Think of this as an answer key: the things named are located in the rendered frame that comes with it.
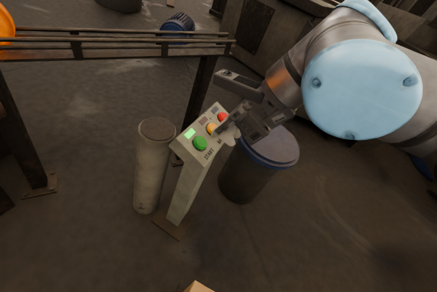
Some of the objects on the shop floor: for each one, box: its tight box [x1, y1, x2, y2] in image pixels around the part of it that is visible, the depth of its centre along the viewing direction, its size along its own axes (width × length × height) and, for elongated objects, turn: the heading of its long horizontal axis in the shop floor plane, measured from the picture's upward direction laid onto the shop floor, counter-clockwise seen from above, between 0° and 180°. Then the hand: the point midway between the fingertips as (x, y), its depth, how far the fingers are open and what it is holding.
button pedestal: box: [152, 101, 229, 242], centre depth 80 cm, size 16×24×62 cm, turn 134°
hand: (212, 132), depth 52 cm, fingers closed
